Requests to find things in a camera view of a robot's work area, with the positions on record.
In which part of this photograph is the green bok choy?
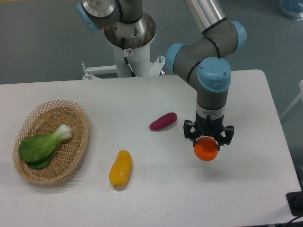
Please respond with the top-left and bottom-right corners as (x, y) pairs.
(18, 124), (72, 169)

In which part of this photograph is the black device at edge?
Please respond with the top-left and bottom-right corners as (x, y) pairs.
(286, 191), (303, 216)

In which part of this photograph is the black cable on pedestal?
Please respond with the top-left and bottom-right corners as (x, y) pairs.
(120, 37), (138, 78)

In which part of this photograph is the purple sweet potato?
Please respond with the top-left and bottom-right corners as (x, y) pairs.
(149, 112), (178, 131)

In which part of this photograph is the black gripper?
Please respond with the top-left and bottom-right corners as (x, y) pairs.
(183, 113), (234, 151)

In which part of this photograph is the woven wicker basket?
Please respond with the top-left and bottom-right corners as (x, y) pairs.
(12, 100), (89, 184)

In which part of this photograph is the yellow mango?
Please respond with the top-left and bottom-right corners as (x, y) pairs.
(109, 150), (133, 189)

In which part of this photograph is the blue bag in corner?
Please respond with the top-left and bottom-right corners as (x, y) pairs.
(280, 0), (303, 21)

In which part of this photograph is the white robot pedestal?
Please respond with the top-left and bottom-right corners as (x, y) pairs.
(82, 13), (165, 79)

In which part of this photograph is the orange fruit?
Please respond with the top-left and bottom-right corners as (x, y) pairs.
(194, 137), (218, 161)

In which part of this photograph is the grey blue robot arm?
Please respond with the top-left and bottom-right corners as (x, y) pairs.
(77, 0), (247, 148)

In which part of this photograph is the white frame at right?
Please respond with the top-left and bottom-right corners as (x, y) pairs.
(280, 80), (303, 124)

